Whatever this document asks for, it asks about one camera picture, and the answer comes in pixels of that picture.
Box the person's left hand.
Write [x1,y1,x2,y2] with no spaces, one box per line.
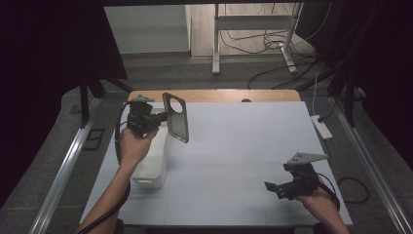
[118,126,161,171]

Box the person's right hand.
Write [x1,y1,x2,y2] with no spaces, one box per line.
[292,184,340,217]

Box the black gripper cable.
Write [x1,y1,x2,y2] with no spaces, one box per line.
[75,100,132,234]
[317,173,370,211]

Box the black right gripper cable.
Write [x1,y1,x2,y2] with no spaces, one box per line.
[317,173,370,211]

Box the aluminium rail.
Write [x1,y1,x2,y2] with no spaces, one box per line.
[328,96,413,234]
[27,97,104,234]

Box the white table board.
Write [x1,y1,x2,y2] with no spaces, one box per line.
[79,100,355,227]

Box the white metal desk frame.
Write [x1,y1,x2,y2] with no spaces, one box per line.
[211,2,305,76]

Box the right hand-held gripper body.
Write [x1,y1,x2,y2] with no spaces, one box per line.
[275,151,329,201]

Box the white power strip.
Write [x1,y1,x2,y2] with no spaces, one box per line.
[310,114,334,141]

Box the black metal stand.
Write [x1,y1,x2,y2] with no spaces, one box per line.
[325,72,368,128]
[78,73,134,129]

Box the tangle of black cables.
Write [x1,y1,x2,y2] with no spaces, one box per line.
[218,2,334,91]

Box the white plastic storage box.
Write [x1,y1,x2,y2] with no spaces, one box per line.
[131,108,173,190]

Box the black power plug cable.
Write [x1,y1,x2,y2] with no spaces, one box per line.
[317,102,336,124]

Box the dark floor frame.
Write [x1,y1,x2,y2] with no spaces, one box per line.
[82,128,106,152]

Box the white cable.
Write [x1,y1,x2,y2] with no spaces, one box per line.
[311,71,321,117]

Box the wooden table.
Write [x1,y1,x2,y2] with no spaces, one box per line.
[127,89,303,104]

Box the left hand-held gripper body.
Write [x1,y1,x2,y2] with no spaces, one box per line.
[124,94,164,138]

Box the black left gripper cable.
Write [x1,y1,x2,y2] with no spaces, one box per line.
[75,100,132,234]

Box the black curtain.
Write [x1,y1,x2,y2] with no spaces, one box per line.
[294,0,413,164]
[0,0,129,209]

